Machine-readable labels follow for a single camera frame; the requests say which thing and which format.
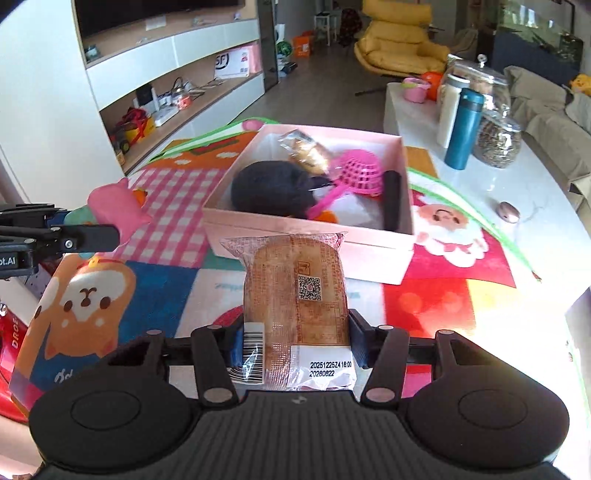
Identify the pink toy strainer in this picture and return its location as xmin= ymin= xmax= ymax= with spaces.
xmin=307 ymin=149 xmax=384 ymax=220

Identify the teal and pink plush toy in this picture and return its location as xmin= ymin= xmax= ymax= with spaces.
xmin=63 ymin=178 xmax=152 ymax=245

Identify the white wall shelf unit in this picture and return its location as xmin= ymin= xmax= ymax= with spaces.
xmin=84 ymin=1 xmax=264 ymax=173

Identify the yellow plush toy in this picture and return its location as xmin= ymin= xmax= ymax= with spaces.
xmin=570 ymin=73 xmax=591 ymax=96

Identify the pink cardboard box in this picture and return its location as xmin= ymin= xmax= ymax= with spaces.
xmin=202 ymin=124 xmax=415 ymax=285

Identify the white SF parcel box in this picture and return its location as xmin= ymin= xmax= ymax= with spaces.
xmin=214 ymin=46 xmax=257 ymax=80

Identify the packaged bread with white label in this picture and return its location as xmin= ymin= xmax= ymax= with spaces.
xmin=221 ymin=233 xmax=356 ymax=391

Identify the packaged toast with barcode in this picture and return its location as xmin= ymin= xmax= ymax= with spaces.
xmin=279 ymin=129 xmax=334 ymax=175

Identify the glass fish tank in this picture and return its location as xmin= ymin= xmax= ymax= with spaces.
xmin=489 ymin=1 xmax=585 ymax=84

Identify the black cylinder handle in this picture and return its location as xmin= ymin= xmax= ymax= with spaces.
xmin=382 ymin=170 xmax=402 ymax=232

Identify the black television screen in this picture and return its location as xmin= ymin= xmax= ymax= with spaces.
xmin=74 ymin=0 xmax=245 ymax=37

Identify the white router box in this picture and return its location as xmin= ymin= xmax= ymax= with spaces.
xmin=152 ymin=105 xmax=179 ymax=128

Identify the red and yellow toy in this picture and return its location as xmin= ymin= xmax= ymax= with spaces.
xmin=110 ymin=108 xmax=155 ymax=154

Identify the white thermos bottle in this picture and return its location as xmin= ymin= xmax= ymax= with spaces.
xmin=437 ymin=74 xmax=470 ymax=149

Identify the colourful cartoon play mat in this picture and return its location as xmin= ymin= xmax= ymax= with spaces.
xmin=9 ymin=121 xmax=540 ymax=411

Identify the pink plastic cup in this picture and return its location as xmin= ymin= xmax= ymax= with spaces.
xmin=402 ymin=77 xmax=431 ymax=104

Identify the small metallic round object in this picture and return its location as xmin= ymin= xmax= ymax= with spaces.
xmin=496 ymin=201 xmax=521 ymax=224

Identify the orange round toy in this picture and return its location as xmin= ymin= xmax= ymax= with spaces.
xmin=421 ymin=71 xmax=443 ymax=101

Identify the small glass jar of seeds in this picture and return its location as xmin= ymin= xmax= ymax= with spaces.
xmin=472 ymin=110 xmax=522 ymax=169

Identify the yellow lounge chair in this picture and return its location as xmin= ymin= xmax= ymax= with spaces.
xmin=353 ymin=0 xmax=450 ymax=77

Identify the large glass jar of nuts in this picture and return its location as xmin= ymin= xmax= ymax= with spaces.
xmin=437 ymin=54 xmax=511 ymax=116

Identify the beige sofa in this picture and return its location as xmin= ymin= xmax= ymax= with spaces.
xmin=504 ymin=66 xmax=590 ymax=220

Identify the teal thermos bottle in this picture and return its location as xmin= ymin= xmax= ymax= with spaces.
xmin=444 ymin=88 xmax=485 ymax=170

